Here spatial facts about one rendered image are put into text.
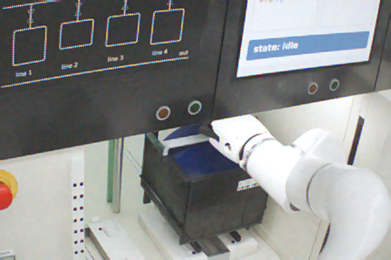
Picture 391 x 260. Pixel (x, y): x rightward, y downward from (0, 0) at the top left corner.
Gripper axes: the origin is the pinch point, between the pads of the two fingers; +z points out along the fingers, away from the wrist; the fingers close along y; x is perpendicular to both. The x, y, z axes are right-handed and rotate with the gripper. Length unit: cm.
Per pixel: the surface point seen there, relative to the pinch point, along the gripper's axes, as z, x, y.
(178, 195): -6.4, -14.0, -10.6
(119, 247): 0.2, -31.4, -20.3
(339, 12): -30.1, 35.2, 0.4
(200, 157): 1.0, -11.3, -1.7
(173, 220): -6.3, -20.8, -11.0
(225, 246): -7.8, -31.6, 3.0
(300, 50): -30.1, 28.9, -6.8
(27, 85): -30, 29, -50
